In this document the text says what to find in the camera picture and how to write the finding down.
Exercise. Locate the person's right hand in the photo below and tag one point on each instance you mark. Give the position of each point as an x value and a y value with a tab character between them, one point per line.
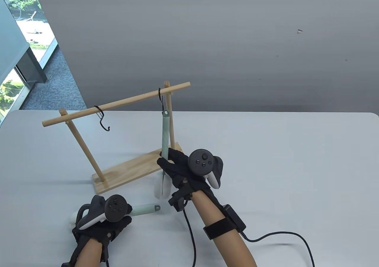
177	163

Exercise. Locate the person's left hand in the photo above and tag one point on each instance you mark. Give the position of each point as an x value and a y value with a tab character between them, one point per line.
109	230

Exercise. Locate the person's right fingers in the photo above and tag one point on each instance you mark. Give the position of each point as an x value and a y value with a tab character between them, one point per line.
173	160

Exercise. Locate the person's left fingers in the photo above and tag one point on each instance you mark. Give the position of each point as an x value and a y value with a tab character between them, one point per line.
123	224

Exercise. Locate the person's left forearm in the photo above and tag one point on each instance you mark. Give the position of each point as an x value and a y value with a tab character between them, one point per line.
88	253

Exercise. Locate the person's right forearm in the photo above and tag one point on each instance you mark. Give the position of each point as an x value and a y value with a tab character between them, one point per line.
225	243

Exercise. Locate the black left hand controller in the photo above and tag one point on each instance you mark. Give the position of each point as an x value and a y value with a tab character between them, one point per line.
114	207

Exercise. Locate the black hand controller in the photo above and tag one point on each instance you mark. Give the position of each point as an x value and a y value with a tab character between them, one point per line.
114	207
202	161

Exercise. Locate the black right hand controller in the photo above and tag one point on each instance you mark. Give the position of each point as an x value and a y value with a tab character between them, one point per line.
202	161

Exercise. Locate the wooden hanging rack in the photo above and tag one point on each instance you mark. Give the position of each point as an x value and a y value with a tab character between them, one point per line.
133	169

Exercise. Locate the black metal s-hook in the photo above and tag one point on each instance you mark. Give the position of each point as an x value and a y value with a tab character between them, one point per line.
102	114
160	96

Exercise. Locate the white window sill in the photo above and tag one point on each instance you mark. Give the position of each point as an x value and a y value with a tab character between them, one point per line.
49	52

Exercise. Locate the grey window pillar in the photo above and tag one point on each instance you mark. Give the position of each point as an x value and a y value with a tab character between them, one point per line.
17	50

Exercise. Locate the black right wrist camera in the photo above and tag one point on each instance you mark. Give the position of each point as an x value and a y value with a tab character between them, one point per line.
179	197

